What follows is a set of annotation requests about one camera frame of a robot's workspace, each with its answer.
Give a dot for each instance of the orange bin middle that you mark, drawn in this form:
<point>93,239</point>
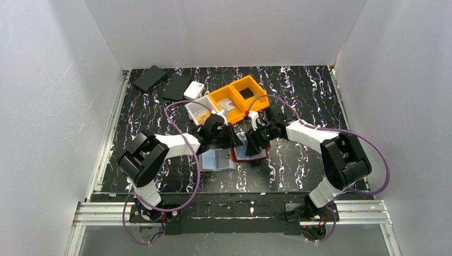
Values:
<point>236,115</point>

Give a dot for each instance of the orange bin right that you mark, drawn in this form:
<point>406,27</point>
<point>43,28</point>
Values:
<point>248,81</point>

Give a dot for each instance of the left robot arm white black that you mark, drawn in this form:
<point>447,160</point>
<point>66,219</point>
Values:
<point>144,156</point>

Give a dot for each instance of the black card in bin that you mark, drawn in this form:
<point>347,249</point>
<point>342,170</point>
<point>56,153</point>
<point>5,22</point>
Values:
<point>246,93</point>

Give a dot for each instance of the black flat box right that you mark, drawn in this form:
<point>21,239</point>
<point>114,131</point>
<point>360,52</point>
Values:
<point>176,88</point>

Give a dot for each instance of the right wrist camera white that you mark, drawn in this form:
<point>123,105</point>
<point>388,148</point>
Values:
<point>251,117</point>

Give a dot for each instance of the id card in bin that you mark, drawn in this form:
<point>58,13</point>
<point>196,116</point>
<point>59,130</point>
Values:
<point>227,104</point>

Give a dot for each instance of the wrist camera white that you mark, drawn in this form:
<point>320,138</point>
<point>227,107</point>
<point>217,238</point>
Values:
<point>223,113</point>
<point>251,117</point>

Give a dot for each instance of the orange card in bin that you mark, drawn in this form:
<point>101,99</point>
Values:
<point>202,117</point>

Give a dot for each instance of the black flat box left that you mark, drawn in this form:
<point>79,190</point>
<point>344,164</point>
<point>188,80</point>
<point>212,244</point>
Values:
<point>149,78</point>

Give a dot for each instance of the white small box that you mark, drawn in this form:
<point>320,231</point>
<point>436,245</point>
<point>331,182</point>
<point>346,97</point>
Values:
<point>194,90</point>

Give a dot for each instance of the black flat box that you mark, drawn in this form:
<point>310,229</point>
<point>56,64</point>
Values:
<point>149,78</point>
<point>176,88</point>

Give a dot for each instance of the orange bin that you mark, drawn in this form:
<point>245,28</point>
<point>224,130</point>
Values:
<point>236,115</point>
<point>248,81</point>

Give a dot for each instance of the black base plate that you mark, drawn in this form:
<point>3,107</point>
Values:
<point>224,213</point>

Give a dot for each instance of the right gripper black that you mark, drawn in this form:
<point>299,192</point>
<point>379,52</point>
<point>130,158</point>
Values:
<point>256,140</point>

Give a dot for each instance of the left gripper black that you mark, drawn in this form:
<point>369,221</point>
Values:
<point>229,135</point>

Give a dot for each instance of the aluminium rail frame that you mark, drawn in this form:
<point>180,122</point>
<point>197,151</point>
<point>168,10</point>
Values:
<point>109,213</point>

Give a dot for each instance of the red leather card holder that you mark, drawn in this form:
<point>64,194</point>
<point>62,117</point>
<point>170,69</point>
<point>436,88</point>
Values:
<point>239,154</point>

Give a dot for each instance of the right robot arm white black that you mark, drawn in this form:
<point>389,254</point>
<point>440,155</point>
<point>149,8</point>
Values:
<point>343,157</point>

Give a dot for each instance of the grey card holder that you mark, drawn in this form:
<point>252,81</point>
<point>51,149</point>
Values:
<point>215,160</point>

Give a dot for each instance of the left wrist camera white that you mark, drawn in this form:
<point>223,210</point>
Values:
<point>223,113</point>

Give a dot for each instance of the white plastic bin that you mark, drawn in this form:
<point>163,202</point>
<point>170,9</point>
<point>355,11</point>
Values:
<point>204,103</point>

